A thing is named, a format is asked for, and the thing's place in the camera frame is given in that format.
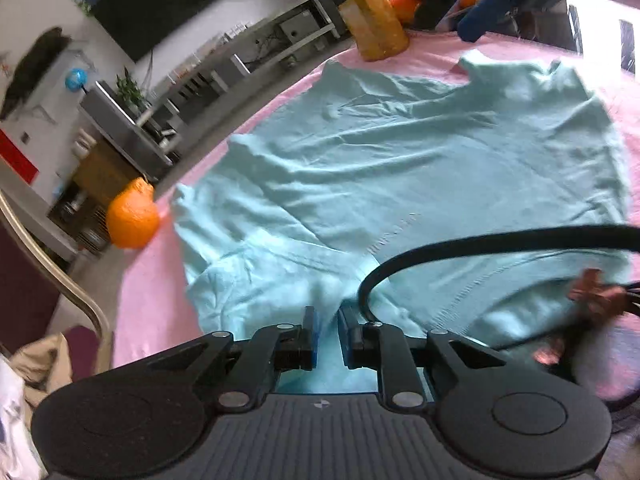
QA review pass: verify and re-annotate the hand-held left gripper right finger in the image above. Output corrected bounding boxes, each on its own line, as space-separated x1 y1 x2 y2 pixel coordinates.
338 306 507 409

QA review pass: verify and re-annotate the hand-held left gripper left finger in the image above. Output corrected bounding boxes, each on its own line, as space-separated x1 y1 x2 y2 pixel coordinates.
147 306 319 409

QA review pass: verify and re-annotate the teal shirt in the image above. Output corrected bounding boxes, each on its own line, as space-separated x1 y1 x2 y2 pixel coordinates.
172 55 632 396

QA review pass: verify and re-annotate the person's right hand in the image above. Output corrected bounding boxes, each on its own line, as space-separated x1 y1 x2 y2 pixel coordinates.
570 267 628 318

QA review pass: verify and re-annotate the pink towel blanket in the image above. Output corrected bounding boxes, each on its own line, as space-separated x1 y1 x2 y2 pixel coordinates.
111 30 640 411

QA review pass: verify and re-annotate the large orange citrus fruit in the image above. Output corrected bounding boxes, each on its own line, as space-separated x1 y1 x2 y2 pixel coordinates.
106 177 161 249

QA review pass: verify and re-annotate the beige jacket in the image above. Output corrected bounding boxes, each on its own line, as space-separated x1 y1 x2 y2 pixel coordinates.
10 332 74 407

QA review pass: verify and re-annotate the brown wooden cabinet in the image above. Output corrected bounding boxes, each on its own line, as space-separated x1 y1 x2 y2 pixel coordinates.
47 137 151 257

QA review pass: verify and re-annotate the grey television stand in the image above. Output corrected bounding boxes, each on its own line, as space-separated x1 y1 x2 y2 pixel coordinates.
80 0 341 181

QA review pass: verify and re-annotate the wooden armchair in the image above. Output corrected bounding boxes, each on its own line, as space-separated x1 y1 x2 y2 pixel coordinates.
0 190 114 376

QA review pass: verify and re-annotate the green potted plant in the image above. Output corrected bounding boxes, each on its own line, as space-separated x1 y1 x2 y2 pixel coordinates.
116 67 152 113

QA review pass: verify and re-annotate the white cloth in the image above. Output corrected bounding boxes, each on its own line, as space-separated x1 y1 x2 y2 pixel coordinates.
0 354 42 480

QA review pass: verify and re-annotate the orange juice bottle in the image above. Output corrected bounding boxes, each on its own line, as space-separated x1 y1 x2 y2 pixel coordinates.
332 0 408 61

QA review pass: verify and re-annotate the dark blue cloth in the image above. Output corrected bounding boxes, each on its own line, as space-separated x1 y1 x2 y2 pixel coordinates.
457 0 527 42

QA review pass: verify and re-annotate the black cable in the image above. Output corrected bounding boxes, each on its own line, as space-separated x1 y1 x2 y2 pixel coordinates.
357 225 640 322

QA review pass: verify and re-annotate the red wall panel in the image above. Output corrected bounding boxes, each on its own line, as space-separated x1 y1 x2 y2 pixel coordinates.
0 130 40 184

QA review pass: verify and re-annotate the dark wall ornament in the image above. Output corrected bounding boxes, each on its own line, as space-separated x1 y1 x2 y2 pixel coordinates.
0 27 74 121

